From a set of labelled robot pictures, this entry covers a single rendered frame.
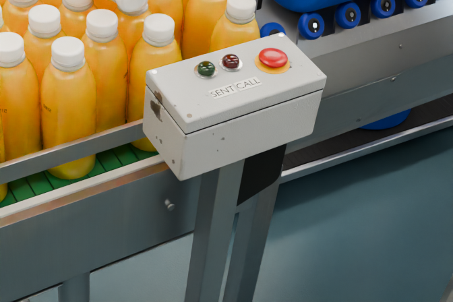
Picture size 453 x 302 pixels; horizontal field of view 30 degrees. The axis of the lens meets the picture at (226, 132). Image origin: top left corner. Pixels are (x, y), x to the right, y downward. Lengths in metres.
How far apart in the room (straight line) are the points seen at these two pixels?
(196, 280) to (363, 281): 1.02
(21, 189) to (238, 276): 0.78
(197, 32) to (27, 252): 0.38
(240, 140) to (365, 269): 1.31
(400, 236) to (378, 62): 0.98
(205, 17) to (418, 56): 0.50
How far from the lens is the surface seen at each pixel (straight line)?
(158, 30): 1.07
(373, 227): 2.39
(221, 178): 1.11
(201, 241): 1.23
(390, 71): 1.52
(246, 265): 1.79
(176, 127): 0.98
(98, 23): 1.08
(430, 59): 1.58
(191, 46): 1.23
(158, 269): 2.19
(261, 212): 1.66
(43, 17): 1.09
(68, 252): 1.21
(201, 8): 1.19
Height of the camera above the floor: 1.74
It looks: 43 degrees down
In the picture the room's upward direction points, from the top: 9 degrees clockwise
